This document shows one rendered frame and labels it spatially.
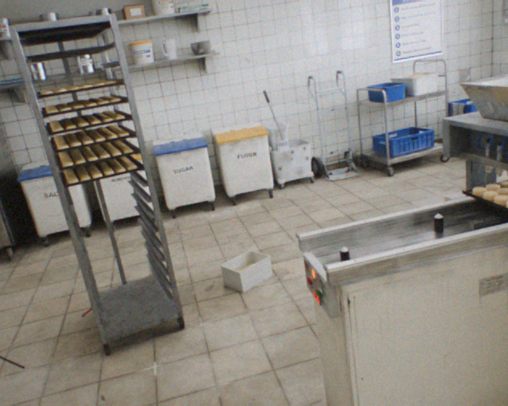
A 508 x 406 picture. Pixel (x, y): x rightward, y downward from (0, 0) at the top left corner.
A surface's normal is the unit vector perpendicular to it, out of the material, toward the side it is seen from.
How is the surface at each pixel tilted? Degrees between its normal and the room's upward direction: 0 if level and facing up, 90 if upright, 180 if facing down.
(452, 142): 90
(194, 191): 93
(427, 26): 90
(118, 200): 95
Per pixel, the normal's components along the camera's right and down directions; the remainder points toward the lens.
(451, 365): 0.21, 0.29
